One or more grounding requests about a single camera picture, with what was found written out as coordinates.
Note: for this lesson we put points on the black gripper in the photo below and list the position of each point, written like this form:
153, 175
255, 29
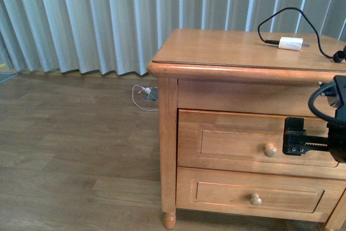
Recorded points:
296, 142

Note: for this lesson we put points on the upper drawer wooden knob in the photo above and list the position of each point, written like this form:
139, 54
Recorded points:
270, 150

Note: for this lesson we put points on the drawer wooden knob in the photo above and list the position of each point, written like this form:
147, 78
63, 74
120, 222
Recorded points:
270, 150
255, 199

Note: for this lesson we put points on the lower drawer wooden knob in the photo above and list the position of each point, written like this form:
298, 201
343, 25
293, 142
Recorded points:
255, 199

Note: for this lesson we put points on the wooden nightstand cabinet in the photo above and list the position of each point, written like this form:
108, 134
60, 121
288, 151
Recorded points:
234, 72

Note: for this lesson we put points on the white power adapter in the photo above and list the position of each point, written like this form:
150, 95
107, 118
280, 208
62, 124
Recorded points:
292, 43

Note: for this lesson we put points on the open metal floor socket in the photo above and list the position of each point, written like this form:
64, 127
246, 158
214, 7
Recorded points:
151, 94

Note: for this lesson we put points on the pale green pleated curtain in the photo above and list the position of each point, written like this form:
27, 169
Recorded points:
123, 35

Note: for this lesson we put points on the dark floor mat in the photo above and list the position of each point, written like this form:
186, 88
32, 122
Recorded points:
4, 76

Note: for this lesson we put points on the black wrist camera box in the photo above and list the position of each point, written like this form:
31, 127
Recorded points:
335, 92

